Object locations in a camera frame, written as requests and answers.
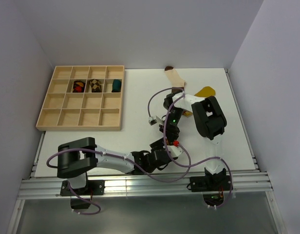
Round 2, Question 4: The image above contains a brown checkered rolled sock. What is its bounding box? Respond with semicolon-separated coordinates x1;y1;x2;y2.
89;79;101;93

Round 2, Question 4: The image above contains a wooden compartment tray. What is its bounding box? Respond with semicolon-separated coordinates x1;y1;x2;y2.
36;65;125;131

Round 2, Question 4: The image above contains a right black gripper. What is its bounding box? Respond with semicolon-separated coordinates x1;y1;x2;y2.
160;107;185;142

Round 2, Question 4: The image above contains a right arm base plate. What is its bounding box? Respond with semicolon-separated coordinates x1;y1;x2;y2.
187;176;232;192

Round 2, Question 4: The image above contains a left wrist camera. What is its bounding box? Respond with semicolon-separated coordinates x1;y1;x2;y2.
168;141;184;160

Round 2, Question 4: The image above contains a red black rolled sock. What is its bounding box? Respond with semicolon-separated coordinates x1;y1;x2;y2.
72;80;86;93

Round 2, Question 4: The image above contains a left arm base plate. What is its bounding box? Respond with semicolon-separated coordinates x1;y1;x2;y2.
60;180;105;196

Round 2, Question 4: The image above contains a yellow bear sock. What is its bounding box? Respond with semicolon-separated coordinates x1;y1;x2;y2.
183;86;216;117

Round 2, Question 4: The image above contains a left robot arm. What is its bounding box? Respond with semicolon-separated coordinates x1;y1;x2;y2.
57;137;171;195

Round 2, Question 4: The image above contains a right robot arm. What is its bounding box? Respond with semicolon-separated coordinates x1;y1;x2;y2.
163;91;228;190

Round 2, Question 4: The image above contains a cream brown striped sock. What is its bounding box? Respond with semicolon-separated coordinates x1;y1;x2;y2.
164;66;186;93

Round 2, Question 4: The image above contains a dark green rolled sock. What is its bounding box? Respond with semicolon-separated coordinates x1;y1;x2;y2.
112;79;122;93

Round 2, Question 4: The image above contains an aluminium frame rail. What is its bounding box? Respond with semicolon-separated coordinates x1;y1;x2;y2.
17;172;273;200

